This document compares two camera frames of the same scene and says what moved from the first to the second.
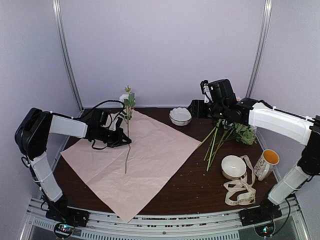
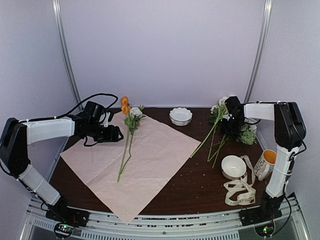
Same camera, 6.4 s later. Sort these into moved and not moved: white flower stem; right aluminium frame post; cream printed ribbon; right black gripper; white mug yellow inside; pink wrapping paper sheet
Moved: white flower stem; right black gripper
Not moved: cream printed ribbon; right aluminium frame post; pink wrapping paper sheet; white mug yellow inside
